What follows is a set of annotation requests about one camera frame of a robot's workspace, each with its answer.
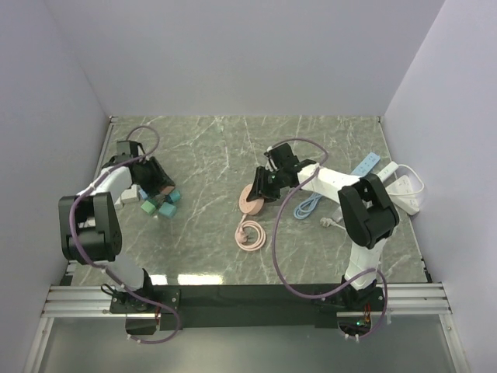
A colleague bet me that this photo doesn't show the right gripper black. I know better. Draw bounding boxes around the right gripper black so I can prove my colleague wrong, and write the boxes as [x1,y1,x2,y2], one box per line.
[247,166,286,205]

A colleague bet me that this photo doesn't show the pink round power strip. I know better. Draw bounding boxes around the pink round power strip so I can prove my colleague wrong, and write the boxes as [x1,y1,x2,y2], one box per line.
[238,184,264,216]

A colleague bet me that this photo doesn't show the white square charger plug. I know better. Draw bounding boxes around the white square charger plug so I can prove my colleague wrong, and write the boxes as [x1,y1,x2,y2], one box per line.
[120,185,140,204]

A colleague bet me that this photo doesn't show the green plug adapter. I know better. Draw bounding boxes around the green plug adapter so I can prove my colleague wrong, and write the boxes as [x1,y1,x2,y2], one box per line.
[141,200,158,216]

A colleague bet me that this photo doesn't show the green charger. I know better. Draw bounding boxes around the green charger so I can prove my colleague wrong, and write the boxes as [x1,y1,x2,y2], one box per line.
[158,202,177,218]

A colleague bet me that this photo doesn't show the blue long power strip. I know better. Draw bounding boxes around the blue long power strip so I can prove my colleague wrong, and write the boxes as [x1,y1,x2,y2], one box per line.
[350,152,381,177]

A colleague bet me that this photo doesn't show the pink brown charger plug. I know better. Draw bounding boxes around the pink brown charger plug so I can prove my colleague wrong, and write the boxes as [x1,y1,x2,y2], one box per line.
[161,186,175,195]

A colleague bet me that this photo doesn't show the teal dual USB charger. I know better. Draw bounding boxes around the teal dual USB charger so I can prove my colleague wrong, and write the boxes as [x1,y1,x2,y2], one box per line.
[166,189,181,204]

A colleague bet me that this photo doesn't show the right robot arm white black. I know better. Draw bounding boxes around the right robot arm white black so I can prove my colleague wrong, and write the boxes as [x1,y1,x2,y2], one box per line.
[248,140,399,310]

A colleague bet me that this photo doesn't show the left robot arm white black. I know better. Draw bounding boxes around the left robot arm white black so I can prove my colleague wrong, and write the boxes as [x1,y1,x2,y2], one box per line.
[58,140,177,312]

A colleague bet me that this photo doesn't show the black base bar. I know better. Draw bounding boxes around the black base bar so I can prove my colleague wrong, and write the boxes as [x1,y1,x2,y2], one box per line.
[109,284,386,335]

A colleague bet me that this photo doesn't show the white triangular power strip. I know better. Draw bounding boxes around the white triangular power strip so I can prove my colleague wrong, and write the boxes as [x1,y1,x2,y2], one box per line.
[386,175,420,216]

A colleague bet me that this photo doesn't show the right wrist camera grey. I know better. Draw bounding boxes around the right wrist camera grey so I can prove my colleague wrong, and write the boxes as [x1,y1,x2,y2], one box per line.
[264,146,278,172]

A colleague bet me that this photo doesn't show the blue coiled cable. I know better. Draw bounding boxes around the blue coiled cable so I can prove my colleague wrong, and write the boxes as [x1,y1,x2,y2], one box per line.
[293,192,323,221]

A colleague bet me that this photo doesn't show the pink coiled cable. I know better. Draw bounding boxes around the pink coiled cable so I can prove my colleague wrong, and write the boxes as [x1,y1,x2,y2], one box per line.
[234,215,268,252]

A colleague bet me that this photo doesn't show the aluminium rail frame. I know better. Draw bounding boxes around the aluminium rail frame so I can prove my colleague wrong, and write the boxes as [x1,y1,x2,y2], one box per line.
[41,284,452,319]

